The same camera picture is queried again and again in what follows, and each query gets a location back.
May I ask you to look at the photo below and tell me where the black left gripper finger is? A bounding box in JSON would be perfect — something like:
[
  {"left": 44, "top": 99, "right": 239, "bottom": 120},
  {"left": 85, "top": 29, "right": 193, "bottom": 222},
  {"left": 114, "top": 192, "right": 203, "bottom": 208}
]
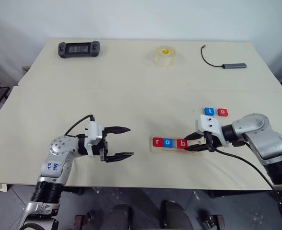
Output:
[
  {"left": 104, "top": 126, "right": 131, "bottom": 136},
  {"left": 105, "top": 152, "right": 135, "bottom": 163}
]

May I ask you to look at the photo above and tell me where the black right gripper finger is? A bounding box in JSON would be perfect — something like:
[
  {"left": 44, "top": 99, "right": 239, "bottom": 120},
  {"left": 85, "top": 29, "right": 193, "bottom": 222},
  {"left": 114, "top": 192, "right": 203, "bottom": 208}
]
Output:
[
  {"left": 184, "top": 132, "right": 205, "bottom": 140},
  {"left": 185, "top": 143, "right": 209, "bottom": 152}
]

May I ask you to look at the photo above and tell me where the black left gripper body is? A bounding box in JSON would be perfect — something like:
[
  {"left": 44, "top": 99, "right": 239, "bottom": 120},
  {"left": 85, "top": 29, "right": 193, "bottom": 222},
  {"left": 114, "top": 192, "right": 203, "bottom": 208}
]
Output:
[{"left": 99, "top": 130, "right": 109, "bottom": 162}]

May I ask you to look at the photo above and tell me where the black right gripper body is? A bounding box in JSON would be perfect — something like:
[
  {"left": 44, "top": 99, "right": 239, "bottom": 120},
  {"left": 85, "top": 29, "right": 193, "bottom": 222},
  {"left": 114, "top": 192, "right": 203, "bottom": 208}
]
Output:
[{"left": 203, "top": 131, "right": 225, "bottom": 153}]

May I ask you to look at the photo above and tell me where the red letter b block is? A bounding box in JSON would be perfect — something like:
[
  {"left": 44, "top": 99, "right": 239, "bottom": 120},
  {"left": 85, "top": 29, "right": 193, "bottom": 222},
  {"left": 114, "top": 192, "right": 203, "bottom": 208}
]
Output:
[{"left": 176, "top": 138, "right": 188, "bottom": 149}]

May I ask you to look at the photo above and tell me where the wooden letter tray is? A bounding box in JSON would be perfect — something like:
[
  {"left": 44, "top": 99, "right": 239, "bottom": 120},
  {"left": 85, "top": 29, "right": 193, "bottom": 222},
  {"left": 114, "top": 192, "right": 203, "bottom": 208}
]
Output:
[{"left": 150, "top": 137, "right": 210, "bottom": 154}]

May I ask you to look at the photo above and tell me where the brown caster foot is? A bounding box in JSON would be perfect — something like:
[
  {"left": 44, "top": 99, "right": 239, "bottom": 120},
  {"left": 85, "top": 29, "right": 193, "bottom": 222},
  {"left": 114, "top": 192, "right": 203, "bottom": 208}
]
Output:
[
  {"left": 74, "top": 210, "right": 96, "bottom": 230},
  {"left": 202, "top": 214, "right": 225, "bottom": 230}
]

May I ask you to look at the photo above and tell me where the clear tape roll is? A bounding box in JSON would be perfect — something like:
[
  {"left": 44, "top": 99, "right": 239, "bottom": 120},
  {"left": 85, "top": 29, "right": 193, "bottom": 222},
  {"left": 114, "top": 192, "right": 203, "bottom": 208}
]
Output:
[{"left": 154, "top": 45, "right": 176, "bottom": 68}]

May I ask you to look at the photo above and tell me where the black handheld game controller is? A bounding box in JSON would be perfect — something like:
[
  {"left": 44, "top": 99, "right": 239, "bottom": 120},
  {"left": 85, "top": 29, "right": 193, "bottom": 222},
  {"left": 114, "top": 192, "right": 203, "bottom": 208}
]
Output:
[{"left": 57, "top": 41, "right": 102, "bottom": 59}]

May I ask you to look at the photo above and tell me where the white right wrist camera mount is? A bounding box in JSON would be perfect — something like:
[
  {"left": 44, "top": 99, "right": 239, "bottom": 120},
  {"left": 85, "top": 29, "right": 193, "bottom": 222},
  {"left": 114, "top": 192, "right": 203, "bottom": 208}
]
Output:
[{"left": 195, "top": 114, "right": 229, "bottom": 148}]

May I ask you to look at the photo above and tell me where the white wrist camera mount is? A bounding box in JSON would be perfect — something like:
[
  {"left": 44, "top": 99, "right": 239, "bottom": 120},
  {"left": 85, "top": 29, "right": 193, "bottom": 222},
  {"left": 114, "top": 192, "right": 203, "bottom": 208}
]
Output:
[
  {"left": 84, "top": 121, "right": 106, "bottom": 158},
  {"left": 195, "top": 114, "right": 229, "bottom": 148}
]

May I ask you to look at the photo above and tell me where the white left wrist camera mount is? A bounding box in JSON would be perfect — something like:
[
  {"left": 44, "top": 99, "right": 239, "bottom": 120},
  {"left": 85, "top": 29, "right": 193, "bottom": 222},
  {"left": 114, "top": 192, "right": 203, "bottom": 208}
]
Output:
[{"left": 84, "top": 121, "right": 106, "bottom": 158}]

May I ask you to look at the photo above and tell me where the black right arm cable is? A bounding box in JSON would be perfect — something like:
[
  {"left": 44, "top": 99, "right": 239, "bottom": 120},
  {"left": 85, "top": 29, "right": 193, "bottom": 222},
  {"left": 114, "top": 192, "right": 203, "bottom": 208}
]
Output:
[{"left": 214, "top": 141, "right": 282, "bottom": 227}]

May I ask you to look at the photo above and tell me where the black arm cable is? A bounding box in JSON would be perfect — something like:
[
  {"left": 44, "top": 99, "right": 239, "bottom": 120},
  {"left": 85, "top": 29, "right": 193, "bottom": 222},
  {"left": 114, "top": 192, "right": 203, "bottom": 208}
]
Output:
[
  {"left": 214, "top": 141, "right": 282, "bottom": 227},
  {"left": 64, "top": 115, "right": 95, "bottom": 138}
]

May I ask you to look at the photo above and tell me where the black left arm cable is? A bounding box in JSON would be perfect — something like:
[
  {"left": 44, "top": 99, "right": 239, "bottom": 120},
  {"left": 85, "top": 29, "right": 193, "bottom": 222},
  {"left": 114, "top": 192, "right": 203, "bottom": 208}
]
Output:
[{"left": 64, "top": 115, "right": 95, "bottom": 138}]

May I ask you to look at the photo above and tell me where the grey USB hub with cable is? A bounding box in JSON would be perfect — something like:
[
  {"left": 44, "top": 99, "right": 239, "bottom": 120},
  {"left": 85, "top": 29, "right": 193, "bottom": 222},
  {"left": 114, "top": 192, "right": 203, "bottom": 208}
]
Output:
[{"left": 200, "top": 44, "right": 248, "bottom": 70}]

